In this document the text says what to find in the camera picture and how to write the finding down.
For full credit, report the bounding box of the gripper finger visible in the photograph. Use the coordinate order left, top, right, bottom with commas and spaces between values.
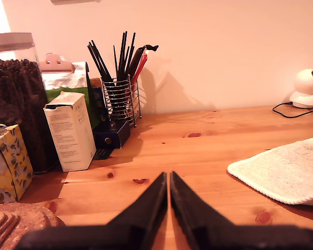
170, 171, 235, 250
106, 171, 168, 250

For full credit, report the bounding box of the cream terry tea towel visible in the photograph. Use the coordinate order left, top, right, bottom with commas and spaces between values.
226, 136, 313, 206

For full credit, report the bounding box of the black flat printed card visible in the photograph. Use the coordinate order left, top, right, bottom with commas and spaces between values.
93, 148, 114, 160

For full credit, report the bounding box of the dark blue box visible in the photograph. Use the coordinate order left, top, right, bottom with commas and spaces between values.
92, 119, 131, 149

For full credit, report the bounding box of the white cardboard box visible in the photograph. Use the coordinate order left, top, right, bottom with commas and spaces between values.
43, 91, 97, 172

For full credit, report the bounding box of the round cork trivet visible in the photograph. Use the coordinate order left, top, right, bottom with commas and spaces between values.
0, 202, 66, 250

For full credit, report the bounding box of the dark blue printed packet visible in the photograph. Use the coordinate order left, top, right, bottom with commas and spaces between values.
90, 77, 110, 123

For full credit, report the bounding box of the lemon print tissue box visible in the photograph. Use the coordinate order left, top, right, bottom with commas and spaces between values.
0, 124, 34, 206

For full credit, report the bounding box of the black chopstick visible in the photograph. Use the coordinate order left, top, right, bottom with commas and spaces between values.
113, 45, 119, 78
87, 44, 109, 82
119, 31, 128, 81
90, 40, 113, 81
124, 32, 136, 78
116, 32, 126, 81

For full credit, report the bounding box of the pink bag clip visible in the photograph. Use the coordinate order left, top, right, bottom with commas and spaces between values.
38, 53, 76, 73

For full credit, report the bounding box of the glass jar of coffee beans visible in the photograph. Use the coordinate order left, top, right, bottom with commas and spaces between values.
0, 32, 59, 174

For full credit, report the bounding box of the chrome wire utensil holder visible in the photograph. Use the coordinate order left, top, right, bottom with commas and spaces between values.
101, 74, 147, 128

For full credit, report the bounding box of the black security camera cable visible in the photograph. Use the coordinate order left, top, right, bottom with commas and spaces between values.
272, 101, 313, 118

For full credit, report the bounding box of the red tool handle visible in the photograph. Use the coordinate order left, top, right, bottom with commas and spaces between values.
131, 53, 149, 86

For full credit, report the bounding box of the black tool with strap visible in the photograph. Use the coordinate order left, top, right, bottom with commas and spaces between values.
126, 44, 159, 78

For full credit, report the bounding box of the white round security camera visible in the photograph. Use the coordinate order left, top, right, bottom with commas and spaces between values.
288, 69, 313, 109

